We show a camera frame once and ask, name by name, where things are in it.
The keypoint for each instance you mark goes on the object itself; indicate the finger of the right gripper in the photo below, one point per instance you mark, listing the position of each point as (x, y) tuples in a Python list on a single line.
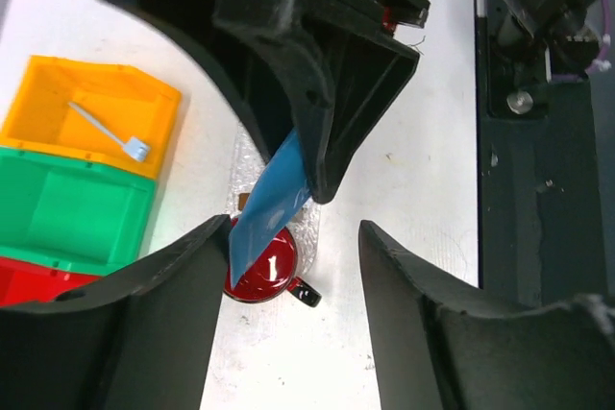
[(192, 55), (316, 67)]

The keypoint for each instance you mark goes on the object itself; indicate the right green bin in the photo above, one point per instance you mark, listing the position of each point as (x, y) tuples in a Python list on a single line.
[(72, 215)]

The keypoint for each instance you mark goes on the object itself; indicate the clear textured oval tray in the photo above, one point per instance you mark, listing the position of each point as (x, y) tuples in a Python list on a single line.
[(246, 168)]

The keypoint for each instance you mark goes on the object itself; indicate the red bin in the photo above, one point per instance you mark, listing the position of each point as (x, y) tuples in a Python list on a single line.
[(22, 282)]

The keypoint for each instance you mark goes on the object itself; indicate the white toothbrush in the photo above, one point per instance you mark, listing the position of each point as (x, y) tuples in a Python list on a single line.
[(135, 148)]

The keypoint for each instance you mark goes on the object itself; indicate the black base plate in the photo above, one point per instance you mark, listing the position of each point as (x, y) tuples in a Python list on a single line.
[(541, 229)]

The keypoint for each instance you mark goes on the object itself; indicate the red mug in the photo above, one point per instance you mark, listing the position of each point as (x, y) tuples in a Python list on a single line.
[(276, 271)]

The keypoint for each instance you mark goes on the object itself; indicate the yellow bin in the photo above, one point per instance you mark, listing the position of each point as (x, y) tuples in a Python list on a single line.
[(125, 99)]

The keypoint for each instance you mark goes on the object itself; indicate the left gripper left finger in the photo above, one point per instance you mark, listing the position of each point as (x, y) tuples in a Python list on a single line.
[(139, 338)]

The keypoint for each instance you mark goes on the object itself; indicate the blue toothbrush case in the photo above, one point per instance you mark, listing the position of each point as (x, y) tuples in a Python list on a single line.
[(283, 172)]

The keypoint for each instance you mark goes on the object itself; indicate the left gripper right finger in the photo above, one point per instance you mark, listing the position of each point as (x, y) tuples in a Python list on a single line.
[(440, 343)]

